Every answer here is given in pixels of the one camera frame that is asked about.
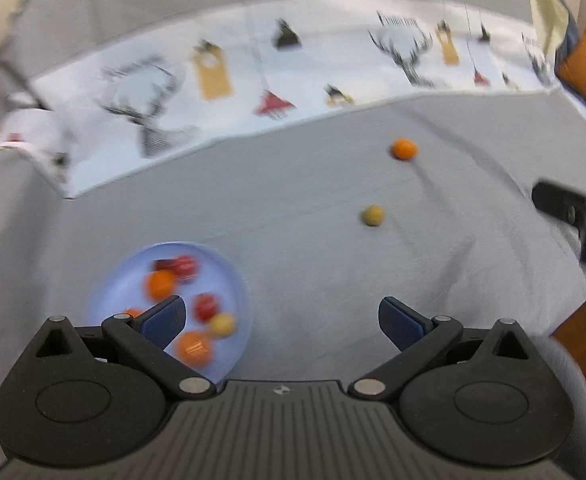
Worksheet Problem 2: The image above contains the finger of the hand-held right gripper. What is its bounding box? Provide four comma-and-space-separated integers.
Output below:
531, 179, 586, 227

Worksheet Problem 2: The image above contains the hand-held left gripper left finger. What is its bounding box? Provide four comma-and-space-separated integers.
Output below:
32, 296, 218, 403

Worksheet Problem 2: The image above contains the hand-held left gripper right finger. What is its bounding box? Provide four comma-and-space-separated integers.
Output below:
348, 297, 538, 403

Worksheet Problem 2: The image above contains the small red fruit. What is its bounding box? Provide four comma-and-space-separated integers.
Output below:
173, 255, 202, 281
193, 293, 221, 322

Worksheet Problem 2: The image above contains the small yellow-green fruit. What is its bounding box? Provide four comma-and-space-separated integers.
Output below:
209, 313, 237, 338
361, 204, 386, 228

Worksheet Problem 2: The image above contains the light blue round plate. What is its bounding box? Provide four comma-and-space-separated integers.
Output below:
87, 242, 251, 386

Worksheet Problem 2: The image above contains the grey clothing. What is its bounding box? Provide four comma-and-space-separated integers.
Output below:
543, 337, 586, 480

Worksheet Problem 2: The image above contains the pale yellow cloth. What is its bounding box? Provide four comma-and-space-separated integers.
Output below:
524, 0, 581, 77

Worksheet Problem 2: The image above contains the printed white pillow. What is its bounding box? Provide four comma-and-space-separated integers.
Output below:
0, 105, 71, 183

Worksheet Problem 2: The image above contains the deer print white sheet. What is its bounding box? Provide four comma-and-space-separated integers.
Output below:
28, 0, 564, 200

